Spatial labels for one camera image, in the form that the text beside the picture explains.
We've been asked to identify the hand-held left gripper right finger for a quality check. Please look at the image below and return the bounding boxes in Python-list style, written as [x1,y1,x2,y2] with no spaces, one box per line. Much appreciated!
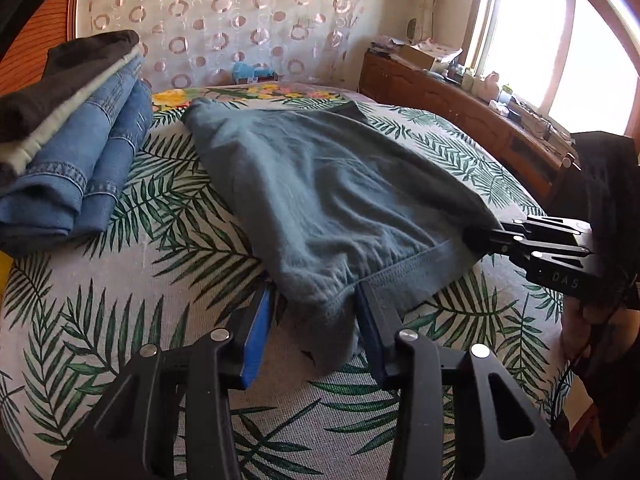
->
[354,280,576,480]

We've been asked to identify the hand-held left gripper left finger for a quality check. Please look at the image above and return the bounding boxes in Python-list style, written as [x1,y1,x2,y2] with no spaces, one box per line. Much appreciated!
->
[52,287,275,480]

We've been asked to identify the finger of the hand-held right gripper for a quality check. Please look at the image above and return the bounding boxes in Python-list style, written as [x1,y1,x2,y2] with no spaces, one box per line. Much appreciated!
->
[497,242,597,275]
[463,217,595,253]

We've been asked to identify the blue-grey pants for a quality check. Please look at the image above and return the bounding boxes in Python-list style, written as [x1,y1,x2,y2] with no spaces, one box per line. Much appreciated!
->
[181,97,501,376]

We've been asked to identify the person's right hand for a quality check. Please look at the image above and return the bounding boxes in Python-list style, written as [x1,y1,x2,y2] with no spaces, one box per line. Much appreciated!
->
[562,300,636,361]

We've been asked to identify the grey device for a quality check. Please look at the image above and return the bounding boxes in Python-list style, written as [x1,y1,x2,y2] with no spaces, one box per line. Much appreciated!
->
[520,102,571,147]

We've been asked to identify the leaf print blanket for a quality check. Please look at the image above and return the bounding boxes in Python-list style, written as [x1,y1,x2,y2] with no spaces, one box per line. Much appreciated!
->
[0,92,576,480]

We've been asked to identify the wooden sideboard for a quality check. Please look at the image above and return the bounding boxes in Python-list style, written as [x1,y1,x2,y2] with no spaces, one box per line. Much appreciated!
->
[359,50,581,211]

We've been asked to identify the window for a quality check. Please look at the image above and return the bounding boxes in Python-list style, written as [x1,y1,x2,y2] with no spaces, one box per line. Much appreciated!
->
[465,0,640,136]

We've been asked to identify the cardboard box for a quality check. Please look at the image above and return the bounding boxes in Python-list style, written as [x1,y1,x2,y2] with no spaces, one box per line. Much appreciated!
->
[400,42,463,72]

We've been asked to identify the folded blue jeans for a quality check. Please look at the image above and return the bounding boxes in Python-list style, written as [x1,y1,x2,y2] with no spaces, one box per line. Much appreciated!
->
[0,55,153,257]

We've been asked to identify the white window drape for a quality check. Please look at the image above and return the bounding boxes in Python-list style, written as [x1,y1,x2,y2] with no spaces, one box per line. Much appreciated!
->
[412,0,481,46]

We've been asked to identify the yellow cloth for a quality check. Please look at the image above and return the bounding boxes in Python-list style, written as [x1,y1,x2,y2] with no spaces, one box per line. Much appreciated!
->
[0,252,12,307]

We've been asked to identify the blue plush toy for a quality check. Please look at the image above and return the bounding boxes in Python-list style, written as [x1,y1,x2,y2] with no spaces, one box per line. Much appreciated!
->
[232,62,276,83]

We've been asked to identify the folded light grey cloth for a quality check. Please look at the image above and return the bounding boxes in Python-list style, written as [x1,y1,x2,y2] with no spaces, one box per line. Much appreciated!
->
[0,45,146,177]

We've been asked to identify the circle pattern sheer curtain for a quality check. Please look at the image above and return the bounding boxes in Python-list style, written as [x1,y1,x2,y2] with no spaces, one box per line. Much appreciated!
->
[75,0,381,92]

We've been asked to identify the folded dark brown cloth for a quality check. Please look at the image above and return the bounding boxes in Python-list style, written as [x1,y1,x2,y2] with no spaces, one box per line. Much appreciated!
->
[0,29,141,143]

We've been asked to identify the wooden slatted wardrobe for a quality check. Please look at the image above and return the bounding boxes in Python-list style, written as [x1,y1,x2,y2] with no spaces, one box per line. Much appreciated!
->
[0,0,83,96]

